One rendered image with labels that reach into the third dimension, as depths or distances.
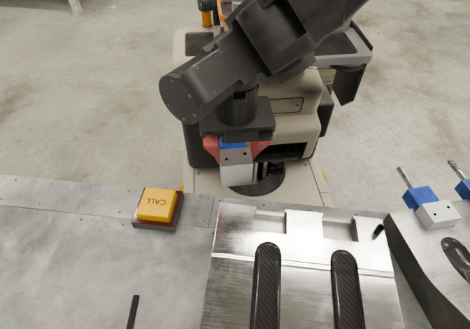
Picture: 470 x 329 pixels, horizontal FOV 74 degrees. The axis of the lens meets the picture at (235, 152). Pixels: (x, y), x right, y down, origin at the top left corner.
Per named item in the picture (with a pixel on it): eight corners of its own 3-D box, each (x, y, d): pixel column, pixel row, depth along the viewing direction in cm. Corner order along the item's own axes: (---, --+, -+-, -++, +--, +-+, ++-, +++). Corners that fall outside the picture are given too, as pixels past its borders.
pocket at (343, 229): (316, 223, 53) (321, 212, 50) (348, 226, 52) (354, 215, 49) (318, 248, 50) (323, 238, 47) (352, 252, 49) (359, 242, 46)
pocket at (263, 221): (253, 216, 53) (254, 205, 51) (284, 220, 53) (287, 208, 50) (251, 241, 51) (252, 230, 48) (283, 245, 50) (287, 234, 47)
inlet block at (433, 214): (382, 178, 62) (392, 160, 58) (405, 174, 63) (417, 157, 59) (419, 238, 54) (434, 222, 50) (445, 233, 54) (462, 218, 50)
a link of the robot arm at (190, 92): (324, 54, 31) (277, -24, 29) (259, 113, 25) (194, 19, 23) (253, 94, 41) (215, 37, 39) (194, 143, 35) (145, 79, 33)
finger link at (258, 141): (268, 173, 48) (275, 129, 41) (222, 177, 48) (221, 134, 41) (261, 141, 53) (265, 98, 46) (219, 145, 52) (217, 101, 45)
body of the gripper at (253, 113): (275, 135, 42) (282, 91, 37) (201, 141, 41) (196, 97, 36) (266, 105, 47) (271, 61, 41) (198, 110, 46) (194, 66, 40)
